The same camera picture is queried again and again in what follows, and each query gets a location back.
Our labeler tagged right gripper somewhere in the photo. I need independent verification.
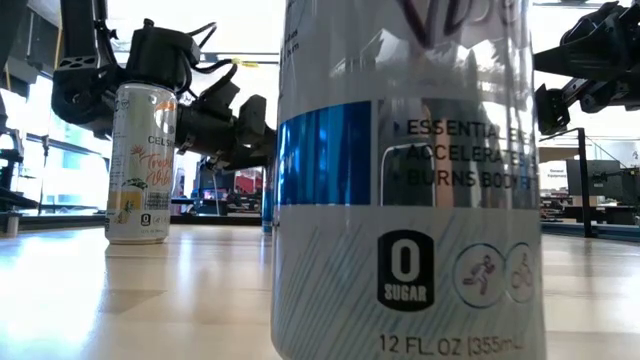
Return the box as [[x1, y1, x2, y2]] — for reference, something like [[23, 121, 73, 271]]
[[532, 0, 640, 136]]

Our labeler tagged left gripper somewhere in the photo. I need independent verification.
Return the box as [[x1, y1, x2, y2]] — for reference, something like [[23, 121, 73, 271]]
[[175, 94, 278, 171]]

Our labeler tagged blue silver energy drink can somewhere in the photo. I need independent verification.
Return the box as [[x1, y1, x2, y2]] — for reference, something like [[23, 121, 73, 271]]
[[260, 164, 276, 235]]

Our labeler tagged Celsius Tropical Vibe can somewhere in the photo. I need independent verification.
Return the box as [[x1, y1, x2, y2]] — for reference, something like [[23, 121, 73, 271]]
[[103, 82, 179, 246]]

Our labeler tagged Celsius Arctic Vibe can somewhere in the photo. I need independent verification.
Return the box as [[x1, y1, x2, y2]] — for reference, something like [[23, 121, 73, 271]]
[[269, 0, 547, 360]]

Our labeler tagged black computer monitor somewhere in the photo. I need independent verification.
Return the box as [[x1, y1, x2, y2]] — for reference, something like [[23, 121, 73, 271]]
[[199, 159, 237, 201]]

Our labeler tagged background desk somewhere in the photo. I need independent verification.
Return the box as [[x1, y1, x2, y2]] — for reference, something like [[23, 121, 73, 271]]
[[192, 196, 264, 217]]

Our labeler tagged black cabinet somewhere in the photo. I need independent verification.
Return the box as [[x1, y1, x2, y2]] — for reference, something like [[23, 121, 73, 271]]
[[566, 159, 640, 226]]

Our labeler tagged black equipment stand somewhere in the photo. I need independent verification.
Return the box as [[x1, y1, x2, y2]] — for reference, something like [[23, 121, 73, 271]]
[[0, 122, 37, 211]]

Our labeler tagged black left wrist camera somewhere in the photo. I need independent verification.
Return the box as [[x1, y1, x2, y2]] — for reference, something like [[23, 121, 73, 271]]
[[192, 78, 242, 121]]

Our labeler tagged black cable with yellow tag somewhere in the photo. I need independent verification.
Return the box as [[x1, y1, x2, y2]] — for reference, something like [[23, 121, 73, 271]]
[[185, 21, 261, 96]]

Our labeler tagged black aluminium table frame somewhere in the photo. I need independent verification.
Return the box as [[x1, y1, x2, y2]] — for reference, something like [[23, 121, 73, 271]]
[[17, 212, 640, 244]]

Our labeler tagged white wall sign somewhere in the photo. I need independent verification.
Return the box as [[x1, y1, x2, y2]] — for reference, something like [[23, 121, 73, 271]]
[[538, 164, 569, 194]]

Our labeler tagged wooden shelf with black frame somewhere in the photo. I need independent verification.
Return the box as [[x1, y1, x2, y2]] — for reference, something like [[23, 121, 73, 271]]
[[538, 127, 597, 239]]

